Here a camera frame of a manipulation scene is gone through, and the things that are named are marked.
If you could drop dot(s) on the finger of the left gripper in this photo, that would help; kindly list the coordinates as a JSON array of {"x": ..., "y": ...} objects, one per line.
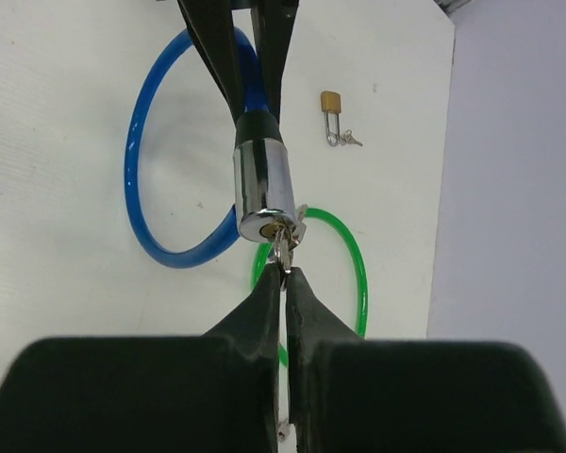
[
  {"x": 210, "y": 25},
  {"x": 273, "y": 22}
]

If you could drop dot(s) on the brass padlock key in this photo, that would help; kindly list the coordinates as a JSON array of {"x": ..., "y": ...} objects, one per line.
[{"x": 347, "y": 138}]

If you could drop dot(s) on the green cable lock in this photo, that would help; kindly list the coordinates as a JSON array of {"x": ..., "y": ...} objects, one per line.
[{"x": 264, "y": 252}]

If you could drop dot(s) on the green lock key bunch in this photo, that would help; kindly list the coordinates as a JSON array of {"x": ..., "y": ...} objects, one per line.
[{"x": 283, "y": 430}]

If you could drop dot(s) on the blue lock key bunch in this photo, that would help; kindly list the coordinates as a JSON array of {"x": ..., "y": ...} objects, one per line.
[{"x": 287, "y": 239}]

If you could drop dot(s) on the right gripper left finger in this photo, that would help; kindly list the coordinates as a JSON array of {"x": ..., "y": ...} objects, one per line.
[{"x": 217, "y": 392}]

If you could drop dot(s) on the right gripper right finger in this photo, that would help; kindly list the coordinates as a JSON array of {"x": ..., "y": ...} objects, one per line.
[{"x": 348, "y": 394}]

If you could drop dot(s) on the brass padlock with key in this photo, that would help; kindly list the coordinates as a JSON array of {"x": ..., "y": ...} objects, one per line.
[{"x": 331, "y": 109}]

